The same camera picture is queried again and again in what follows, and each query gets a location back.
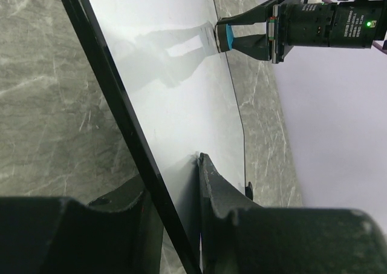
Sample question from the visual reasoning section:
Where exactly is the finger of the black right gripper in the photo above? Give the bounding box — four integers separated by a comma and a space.
232, 34, 269, 61
217, 5, 267, 26

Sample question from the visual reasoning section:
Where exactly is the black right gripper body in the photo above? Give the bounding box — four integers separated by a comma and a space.
267, 0, 386, 64

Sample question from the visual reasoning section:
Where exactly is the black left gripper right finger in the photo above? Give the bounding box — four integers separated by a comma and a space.
198, 154, 386, 273

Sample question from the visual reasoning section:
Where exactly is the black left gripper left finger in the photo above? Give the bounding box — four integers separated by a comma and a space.
1, 184, 163, 273

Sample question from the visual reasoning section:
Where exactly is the blue bone-shaped eraser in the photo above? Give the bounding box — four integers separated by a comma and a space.
215, 24, 234, 53

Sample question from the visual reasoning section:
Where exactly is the white board black frame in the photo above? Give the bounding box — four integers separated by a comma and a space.
61, 0, 246, 273

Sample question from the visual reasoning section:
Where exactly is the black whiteboard foot right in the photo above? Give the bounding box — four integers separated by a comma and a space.
245, 181, 253, 200

